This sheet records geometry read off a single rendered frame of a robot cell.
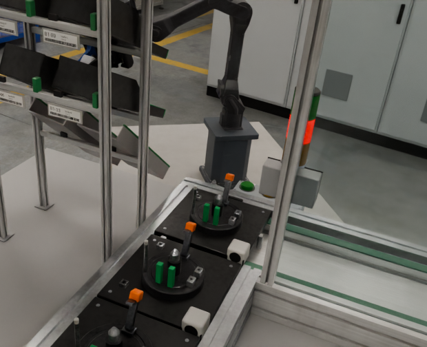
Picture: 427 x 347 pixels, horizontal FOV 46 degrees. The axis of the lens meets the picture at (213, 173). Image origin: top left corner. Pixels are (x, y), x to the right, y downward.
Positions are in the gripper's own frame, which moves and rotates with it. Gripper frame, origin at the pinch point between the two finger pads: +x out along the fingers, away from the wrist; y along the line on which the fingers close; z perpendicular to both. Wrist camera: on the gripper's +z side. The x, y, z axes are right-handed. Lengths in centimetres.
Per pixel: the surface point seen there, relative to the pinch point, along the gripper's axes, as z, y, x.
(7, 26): 21.6, 12.8, 24.1
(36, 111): -6.1, -2.7, 19.6
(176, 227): -33, 36, 14
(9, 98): 6.3, 9.7, 29.1
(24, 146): -128, -201, -45
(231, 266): -34, 55, 16
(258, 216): -40, 47, -5
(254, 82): -162, -143, -234
